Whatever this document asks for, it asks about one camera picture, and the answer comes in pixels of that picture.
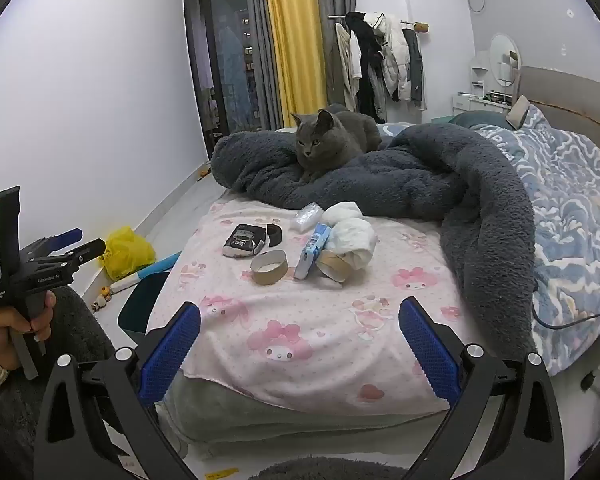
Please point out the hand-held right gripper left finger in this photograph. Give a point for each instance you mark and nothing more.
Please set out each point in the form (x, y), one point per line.
(172, 350)

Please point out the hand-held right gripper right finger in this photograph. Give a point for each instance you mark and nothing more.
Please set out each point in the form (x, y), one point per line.
(427, 350)

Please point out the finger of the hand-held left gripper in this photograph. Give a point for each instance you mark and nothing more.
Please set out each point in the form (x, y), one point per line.
(67, 236)
(87, 251)

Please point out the dark green bin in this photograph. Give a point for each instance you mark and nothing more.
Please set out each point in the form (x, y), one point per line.
(140, 305)

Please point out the white terry towel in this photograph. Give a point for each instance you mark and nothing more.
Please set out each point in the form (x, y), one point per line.
(352, 240)

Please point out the blue white box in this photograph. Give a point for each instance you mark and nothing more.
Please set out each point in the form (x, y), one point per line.
(310, 255)

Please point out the person's left hand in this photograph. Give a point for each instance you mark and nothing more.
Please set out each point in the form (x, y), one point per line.
(0, 330)

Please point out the yellow plastic bag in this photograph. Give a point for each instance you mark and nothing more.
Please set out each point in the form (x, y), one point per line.
(127, 255)

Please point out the small yellow toy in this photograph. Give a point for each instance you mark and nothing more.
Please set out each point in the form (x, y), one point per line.
(104, 290)

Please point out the small beige toy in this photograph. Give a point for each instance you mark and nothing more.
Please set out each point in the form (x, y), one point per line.
(99, 304)

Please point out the blue plush toy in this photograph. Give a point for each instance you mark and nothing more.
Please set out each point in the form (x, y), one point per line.
(150, 271)

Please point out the grey bed sheet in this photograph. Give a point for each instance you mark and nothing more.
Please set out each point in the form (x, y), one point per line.
(230, 410)

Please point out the pink printed blanket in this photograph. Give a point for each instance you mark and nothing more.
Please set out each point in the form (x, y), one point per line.
(330, 320)

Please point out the cardboard tape roll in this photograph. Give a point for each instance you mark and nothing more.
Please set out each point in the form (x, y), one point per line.
(332, 262)
(260, 276)

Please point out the black white packet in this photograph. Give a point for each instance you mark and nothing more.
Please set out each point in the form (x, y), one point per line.
(242, 241)

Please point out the small orange toy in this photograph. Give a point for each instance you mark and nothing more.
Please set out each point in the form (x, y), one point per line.
(203, 175)

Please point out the black band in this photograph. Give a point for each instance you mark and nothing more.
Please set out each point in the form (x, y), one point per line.
(275, 237)

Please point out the white cloth ball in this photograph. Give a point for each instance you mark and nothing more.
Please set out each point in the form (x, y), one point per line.
(342, 210)

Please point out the dark grey fleece blanket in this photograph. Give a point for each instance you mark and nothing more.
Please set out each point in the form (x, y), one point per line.
(420, 175)

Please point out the bubble wrap piece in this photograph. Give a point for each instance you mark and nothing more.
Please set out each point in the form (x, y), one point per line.
(307, 217)

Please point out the blue patterned duvet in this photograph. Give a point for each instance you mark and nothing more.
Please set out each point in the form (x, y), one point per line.
(575, 200)

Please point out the grey cat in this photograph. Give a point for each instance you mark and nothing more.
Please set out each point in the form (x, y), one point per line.
(325, 142)

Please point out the dark blue pillow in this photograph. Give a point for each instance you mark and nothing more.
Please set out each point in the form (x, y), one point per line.
(460, 119)

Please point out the balcony glass door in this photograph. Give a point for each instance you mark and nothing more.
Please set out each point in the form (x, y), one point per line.
(225, 60)

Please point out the white dresser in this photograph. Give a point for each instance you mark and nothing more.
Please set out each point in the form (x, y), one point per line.
(465, 105)

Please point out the brown pillow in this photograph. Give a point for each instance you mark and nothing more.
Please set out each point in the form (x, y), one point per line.
(517, 112)

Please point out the grey garment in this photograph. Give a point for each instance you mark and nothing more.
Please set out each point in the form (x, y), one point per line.
(416, 70)

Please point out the yellow curtain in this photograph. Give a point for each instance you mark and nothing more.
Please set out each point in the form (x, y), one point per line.
(292, 45)

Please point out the grey bed headboard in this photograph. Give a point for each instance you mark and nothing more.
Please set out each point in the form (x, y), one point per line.
(570, 95)

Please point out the black garment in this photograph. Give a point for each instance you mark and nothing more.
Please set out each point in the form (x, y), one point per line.
(367, 60)

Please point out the beige coat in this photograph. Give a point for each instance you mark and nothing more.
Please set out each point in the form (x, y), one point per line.
(347, 60)

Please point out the round mirror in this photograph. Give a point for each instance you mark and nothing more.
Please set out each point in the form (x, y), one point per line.
(502, 55)

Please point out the clothes rail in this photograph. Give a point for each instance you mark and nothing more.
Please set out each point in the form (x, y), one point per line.
(332, 17)

